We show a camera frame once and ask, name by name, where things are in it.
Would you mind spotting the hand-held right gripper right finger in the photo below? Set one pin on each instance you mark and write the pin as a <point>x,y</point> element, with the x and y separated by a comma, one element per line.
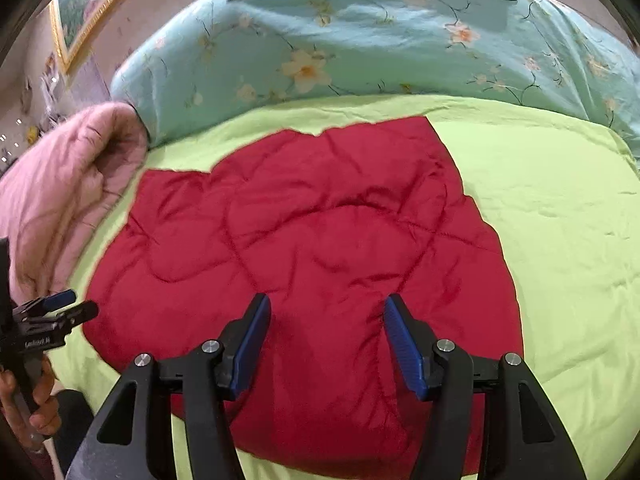
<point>405,350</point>

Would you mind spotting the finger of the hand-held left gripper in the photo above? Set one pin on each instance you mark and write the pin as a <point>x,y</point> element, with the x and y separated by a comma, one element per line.
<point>57,300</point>
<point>82,312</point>

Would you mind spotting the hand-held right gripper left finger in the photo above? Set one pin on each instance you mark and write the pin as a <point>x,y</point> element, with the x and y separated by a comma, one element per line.
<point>252,350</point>

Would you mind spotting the red quilted garment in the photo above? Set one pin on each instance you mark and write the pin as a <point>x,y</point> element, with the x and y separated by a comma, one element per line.
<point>310,240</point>

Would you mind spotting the person's left hand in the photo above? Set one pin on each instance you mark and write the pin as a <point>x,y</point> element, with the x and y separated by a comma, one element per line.
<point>42,400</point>

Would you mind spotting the person's dark clothing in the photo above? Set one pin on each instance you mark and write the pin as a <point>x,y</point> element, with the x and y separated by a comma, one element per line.
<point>75,425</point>

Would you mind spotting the pink quilt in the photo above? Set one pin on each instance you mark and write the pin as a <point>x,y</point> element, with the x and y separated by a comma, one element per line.
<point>55,185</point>

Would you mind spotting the light green bed sheet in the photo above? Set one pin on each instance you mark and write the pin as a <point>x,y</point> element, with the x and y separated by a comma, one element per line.
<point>560,220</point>

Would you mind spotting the teal floral blanket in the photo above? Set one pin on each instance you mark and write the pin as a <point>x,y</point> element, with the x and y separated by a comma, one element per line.
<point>380,45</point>

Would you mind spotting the gold framed wall picture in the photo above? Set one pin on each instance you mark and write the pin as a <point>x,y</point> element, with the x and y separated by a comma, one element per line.
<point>90,0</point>

